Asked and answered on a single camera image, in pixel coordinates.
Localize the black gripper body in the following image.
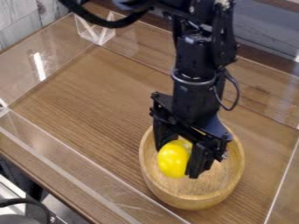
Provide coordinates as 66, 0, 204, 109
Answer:
150, 69, 234, 161

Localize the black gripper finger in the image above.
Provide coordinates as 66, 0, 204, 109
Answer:
154, 116, 179, 151
186, 143, 214, 179

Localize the yellow lemon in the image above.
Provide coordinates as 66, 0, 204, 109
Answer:
156, 139, 192, 179

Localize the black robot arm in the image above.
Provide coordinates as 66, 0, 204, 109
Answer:
114, 0, 239, 179

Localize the brown wooden bowl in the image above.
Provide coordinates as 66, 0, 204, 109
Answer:
139, 127, 246, 210

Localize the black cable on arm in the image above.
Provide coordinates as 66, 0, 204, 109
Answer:
212, 69, 242, 112

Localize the clear acrylic corner bracket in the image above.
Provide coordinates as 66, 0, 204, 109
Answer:
75, 16, 116, 46

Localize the thick black hose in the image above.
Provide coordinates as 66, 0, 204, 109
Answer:
58, 0, 154, 30

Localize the black cable lower left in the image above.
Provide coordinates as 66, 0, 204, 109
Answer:
0, 198, 52, 224

